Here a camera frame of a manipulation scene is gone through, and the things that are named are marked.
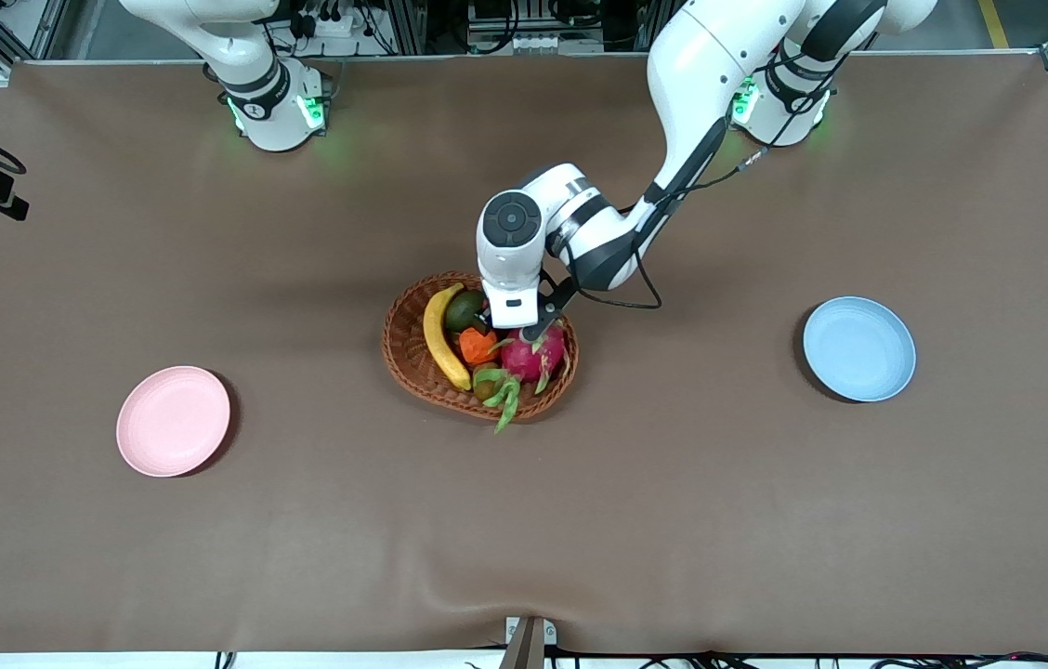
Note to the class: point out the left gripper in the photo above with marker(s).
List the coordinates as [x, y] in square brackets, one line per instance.
[479, 324]

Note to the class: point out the yellow banana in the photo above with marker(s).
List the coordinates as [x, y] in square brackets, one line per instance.
[436, 334]

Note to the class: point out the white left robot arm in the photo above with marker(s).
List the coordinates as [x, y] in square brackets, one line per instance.
[700, 74]

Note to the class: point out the orange tangerine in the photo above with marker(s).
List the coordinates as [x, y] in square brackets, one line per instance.
[476, 347]

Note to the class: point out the dark green avocado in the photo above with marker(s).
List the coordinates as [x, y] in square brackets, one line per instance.
[462, 311]

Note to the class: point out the pink dragon fruit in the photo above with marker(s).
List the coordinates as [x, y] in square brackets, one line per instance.
[538, 358]

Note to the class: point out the olive green kiwi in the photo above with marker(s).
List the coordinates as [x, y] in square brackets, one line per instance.
[483, 390]

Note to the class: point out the brown wicker basket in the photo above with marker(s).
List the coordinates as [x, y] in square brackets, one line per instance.
[408, 353]

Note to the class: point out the pink plate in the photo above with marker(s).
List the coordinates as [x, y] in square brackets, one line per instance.
[173, 421]

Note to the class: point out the grey electrical unit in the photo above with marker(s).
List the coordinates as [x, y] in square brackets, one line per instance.
[515, 23]

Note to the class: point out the white power strip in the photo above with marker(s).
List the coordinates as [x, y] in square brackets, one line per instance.
[324, 20]

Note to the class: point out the blue plate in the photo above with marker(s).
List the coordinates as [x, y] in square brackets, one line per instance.
[858, 348]

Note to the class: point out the metal table edge bracket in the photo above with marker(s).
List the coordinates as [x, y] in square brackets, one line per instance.
[529, 641]

